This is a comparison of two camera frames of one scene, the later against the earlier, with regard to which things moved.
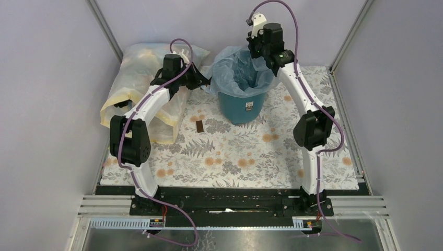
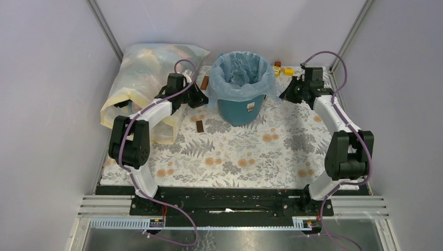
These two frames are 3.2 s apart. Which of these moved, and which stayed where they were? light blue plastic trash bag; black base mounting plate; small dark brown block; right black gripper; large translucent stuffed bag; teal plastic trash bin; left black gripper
Moved: light blue plastic trash bag; right black gripper; left black gripper
Stayed: black base mounting plate; small dark brown block; large translucent stuffed bag; teal plastic trash bin
